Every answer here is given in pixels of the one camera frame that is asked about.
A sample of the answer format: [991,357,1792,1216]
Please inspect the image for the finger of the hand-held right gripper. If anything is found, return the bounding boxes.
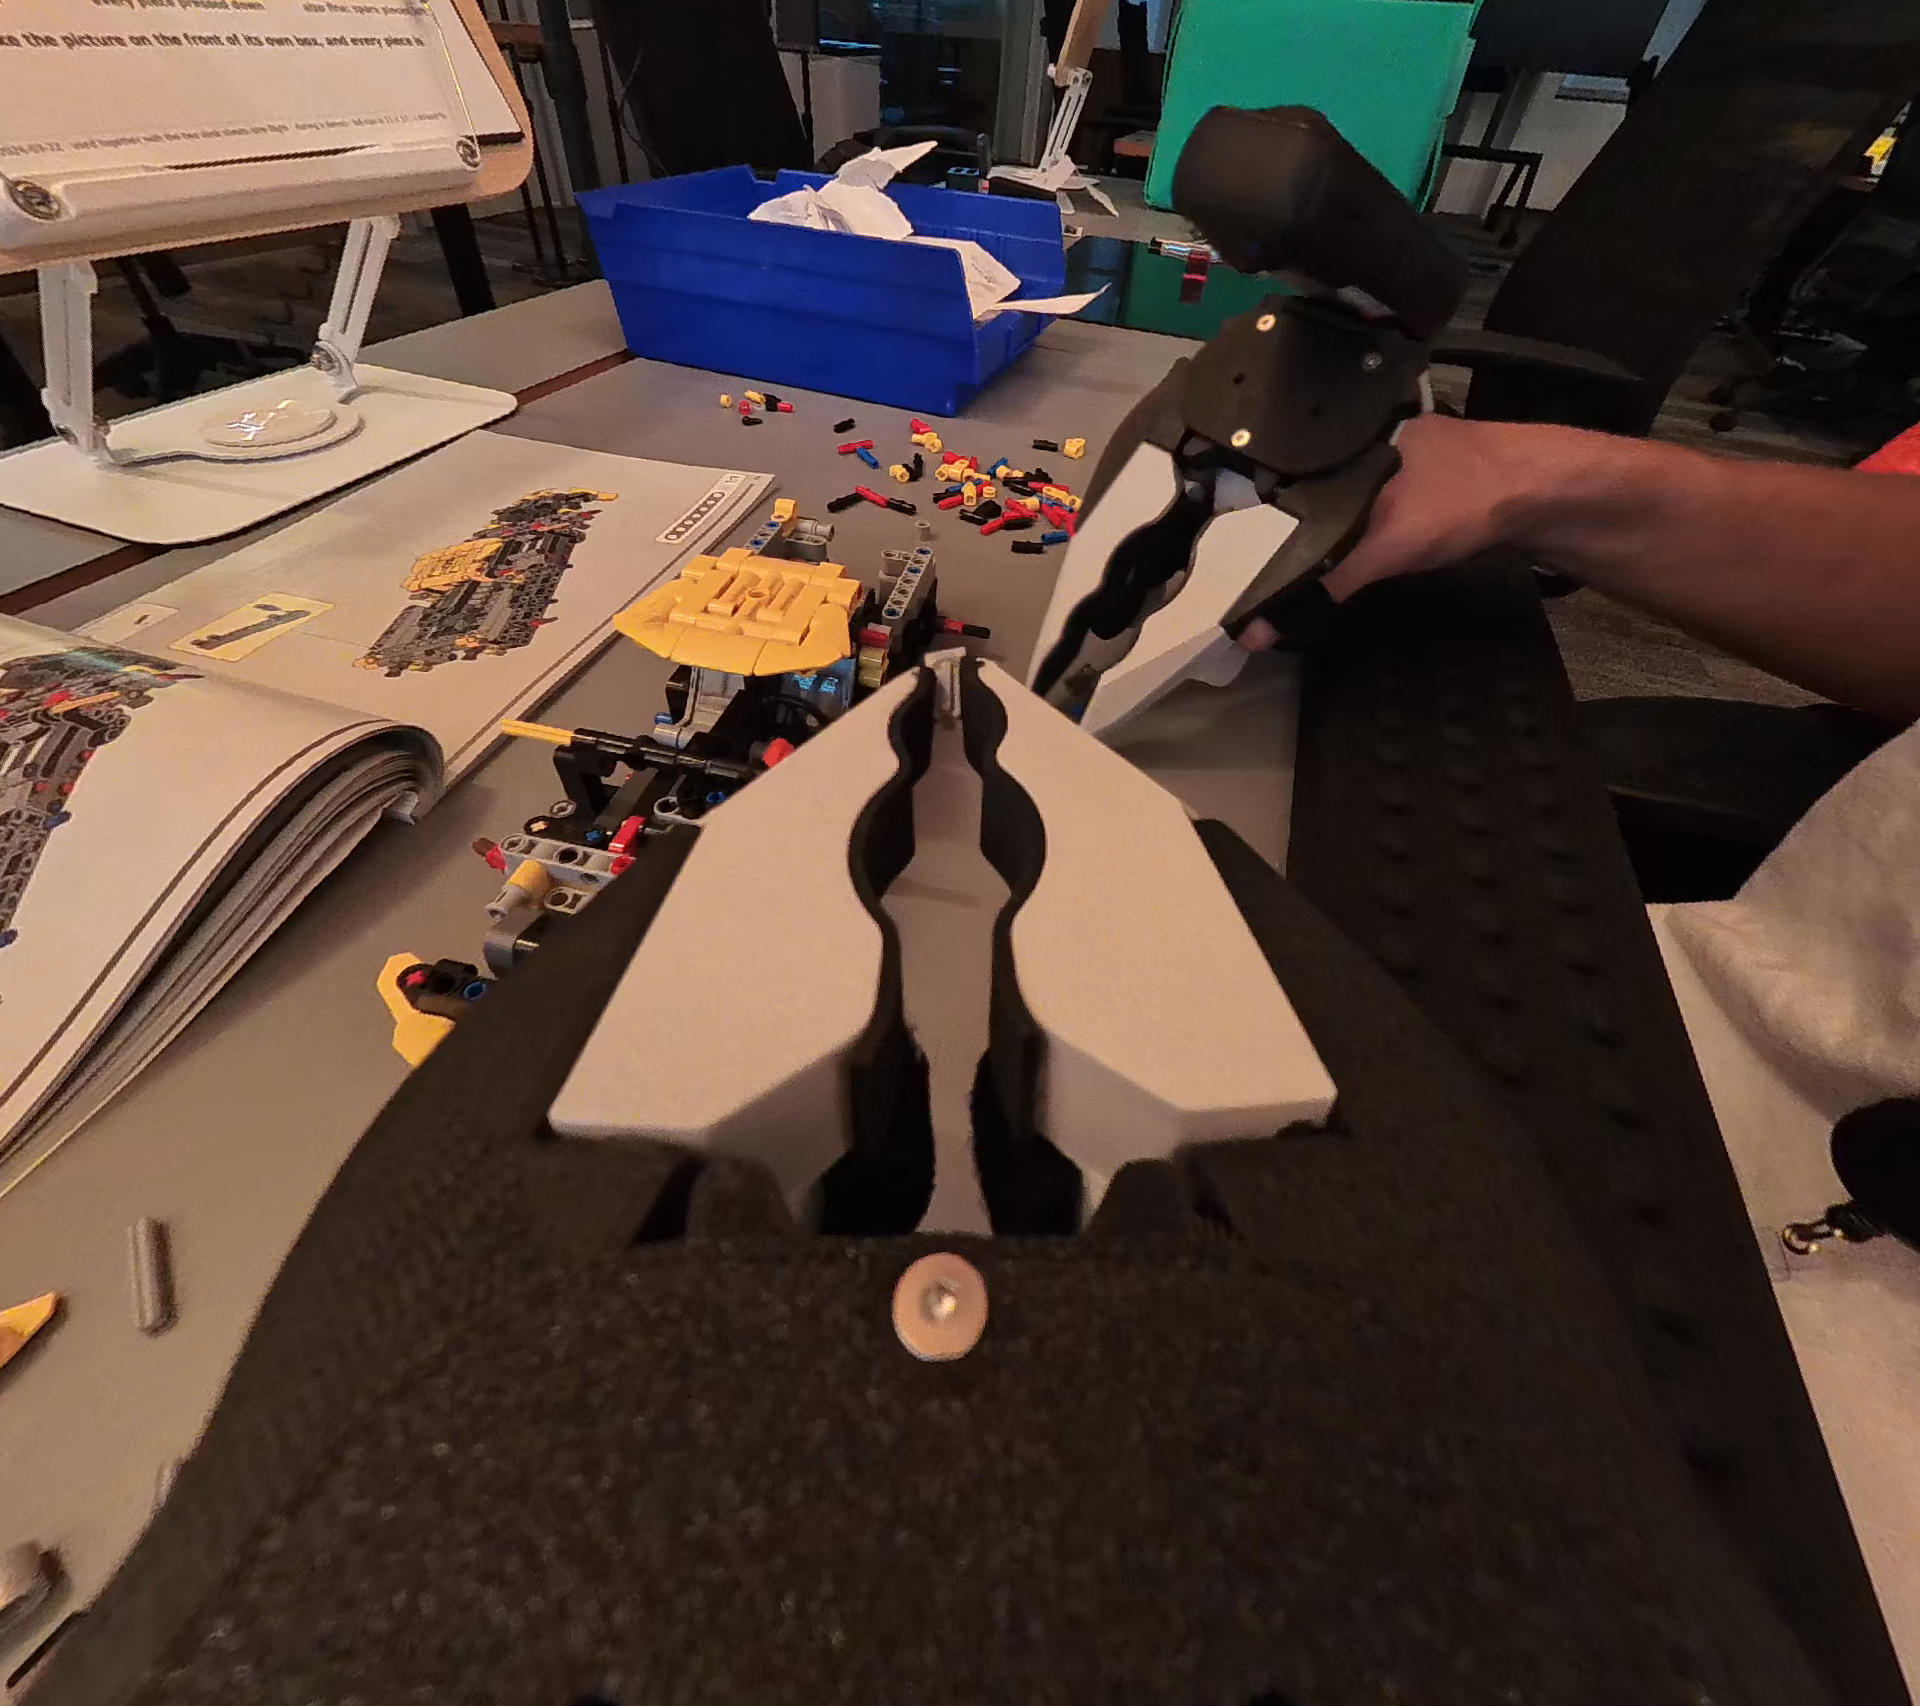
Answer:
[1022,428,1209,702]
[1066,469,1301,735]

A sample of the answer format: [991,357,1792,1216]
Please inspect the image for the toy car chassis model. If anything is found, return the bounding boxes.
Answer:
[375,498,992,1067]

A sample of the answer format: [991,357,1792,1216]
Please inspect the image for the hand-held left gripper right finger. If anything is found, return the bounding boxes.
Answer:
[968,654,1341,1182]

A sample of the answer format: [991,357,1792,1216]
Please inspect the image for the person's right forearm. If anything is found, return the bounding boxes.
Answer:
[1545,422,1920,724]

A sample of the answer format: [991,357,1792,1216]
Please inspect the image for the scattered small toy pins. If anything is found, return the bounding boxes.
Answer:
[717,385,1090,555]

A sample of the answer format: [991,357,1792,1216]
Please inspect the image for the blue plastic bin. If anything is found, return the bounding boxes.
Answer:
[575,165,1069,416]

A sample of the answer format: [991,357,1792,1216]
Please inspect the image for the crumpled white paper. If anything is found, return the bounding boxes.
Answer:
[745,140,1112,324]

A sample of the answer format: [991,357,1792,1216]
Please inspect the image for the black strap with metal clip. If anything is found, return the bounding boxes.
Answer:
[1782,1103,1920,1258]

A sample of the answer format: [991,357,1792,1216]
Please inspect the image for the grey desk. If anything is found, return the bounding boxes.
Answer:
[0,273,1308,1679]

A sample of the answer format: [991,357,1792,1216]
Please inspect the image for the person's right hand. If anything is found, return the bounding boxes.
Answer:
[1234,414,1570,654]

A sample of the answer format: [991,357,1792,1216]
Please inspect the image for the open instruction booklet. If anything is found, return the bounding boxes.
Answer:
[0,431,776,1182]

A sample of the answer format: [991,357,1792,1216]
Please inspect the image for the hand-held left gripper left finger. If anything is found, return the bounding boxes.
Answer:
[549,669,929,1197]

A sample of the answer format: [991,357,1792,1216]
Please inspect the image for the green tote bag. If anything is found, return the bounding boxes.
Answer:
[1144,0,1478,213]

